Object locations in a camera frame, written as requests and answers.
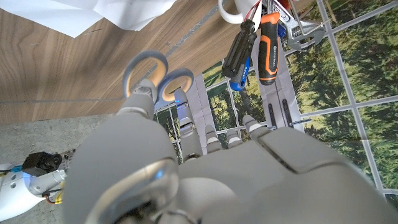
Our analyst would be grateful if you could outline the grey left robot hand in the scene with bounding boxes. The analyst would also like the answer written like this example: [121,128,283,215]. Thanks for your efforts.
[63,79,398,224]

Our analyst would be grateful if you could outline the yellow handled scissors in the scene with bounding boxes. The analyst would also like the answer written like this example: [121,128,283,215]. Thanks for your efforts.
[122,49,196,103]

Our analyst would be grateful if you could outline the white mug with tools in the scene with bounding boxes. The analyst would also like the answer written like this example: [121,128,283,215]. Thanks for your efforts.
[257,12,281,86]

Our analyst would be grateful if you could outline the white mug with red print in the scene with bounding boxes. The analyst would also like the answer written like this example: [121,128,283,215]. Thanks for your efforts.
[217,0,265,25]

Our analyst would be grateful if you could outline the blue tool with white text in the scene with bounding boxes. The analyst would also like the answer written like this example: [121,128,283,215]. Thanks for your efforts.
[229,57,251,92]

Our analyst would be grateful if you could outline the printed window forest backdrop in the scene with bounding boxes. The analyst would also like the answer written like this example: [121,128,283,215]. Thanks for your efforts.
[152,0,398,209]

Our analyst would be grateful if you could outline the silver metal wrench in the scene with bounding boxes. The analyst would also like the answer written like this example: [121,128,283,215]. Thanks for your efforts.
[267,0,327,52]

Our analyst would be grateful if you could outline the creased white paper sheet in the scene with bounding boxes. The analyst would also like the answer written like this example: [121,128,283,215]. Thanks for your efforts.
[0,0,178,39]

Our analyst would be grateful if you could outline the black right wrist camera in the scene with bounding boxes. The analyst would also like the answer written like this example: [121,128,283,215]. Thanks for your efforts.
[21,151,63,177]

